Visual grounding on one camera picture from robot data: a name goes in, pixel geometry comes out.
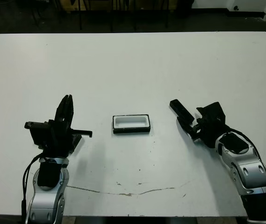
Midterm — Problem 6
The yellow wooden cabinet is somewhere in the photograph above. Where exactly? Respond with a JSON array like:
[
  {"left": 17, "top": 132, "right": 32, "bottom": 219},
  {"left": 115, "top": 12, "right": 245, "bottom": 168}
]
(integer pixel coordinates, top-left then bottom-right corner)
[{"left": 61, "top": 0, "right": 87, "bottom": 11}]

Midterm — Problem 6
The black slim camera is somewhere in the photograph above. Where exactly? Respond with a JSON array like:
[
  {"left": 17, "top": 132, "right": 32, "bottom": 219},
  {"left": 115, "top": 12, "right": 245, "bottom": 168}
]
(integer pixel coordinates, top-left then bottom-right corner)
[{"left": 169, "top": 99, "right": 195, "bottom": 124}]

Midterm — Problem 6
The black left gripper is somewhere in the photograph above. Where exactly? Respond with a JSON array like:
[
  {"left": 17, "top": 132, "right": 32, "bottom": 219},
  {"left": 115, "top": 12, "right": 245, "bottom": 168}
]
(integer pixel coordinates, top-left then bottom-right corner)
[{"left": 43, "top": 94, "right": 93, "bottom": 156}]

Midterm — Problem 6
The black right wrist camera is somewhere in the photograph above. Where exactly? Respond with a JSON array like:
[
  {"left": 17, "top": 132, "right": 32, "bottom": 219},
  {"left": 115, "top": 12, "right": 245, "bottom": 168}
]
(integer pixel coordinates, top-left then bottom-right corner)
[{"left": 197, "top": 102, "right": 226, "bottom": 124}]

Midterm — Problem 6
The black metal furniture leg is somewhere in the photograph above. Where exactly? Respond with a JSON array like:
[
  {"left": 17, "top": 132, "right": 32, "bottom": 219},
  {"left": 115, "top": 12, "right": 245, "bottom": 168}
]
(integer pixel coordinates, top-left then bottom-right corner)
[{"left": 78, "top": 0, "right": 83, "bottom": 30}]

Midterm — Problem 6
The black box with white insert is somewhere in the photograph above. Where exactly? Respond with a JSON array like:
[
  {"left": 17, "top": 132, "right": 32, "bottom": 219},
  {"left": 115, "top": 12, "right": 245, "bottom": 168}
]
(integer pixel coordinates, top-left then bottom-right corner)
[{"left": 111, "top": 113, "right": 151, "bottom": 135}]

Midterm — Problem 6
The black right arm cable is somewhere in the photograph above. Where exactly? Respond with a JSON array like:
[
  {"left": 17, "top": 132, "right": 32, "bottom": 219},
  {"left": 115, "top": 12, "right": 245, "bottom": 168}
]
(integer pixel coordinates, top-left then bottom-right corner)
[{"left": 225, "top": 127, "right": 263, "bottom": 161}]

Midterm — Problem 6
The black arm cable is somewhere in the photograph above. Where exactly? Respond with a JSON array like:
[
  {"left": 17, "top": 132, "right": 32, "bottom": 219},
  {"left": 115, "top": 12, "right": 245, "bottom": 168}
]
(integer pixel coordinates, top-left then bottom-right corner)
[
  {"left": 225, "top": 127, "right": 263, "bottom": 161},
  {"left": 20, "top": 154, "right": 45, "bottom": 217}
]

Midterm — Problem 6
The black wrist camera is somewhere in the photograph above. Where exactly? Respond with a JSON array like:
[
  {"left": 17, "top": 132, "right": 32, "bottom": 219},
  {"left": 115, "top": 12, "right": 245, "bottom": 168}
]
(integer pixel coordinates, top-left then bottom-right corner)
[
  {"left": 197, "top": 102, "right": 226, "bottom": 124},
  {"left": 24, "top": 121, "right": 54, "bottom": 150}
]

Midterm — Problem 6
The black box lid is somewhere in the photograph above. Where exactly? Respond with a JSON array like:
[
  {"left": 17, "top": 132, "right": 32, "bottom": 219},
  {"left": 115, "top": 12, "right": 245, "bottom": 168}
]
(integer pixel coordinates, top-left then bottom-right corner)
[{"left": 72, "top": 134, "right": 82, "bottom": 154}]

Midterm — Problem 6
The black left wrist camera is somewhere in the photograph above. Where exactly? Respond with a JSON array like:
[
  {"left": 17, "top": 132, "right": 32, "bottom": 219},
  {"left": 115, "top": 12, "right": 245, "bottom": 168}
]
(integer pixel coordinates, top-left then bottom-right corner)
[{"left": 24, "top": 121, "right": 54, "bottom": 150}]

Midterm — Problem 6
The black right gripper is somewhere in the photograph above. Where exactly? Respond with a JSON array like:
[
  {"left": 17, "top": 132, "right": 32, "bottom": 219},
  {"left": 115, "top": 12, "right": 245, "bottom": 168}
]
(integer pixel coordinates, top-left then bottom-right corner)
[{"left": 176, "top": 113, "right": 229, "bottom": 149}]

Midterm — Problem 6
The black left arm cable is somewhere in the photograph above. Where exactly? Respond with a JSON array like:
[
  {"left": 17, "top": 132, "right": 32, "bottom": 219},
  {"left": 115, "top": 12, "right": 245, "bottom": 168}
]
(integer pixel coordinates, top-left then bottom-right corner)
[{"left": 20, "top": 154, "right": 45, "bottom": 217}]

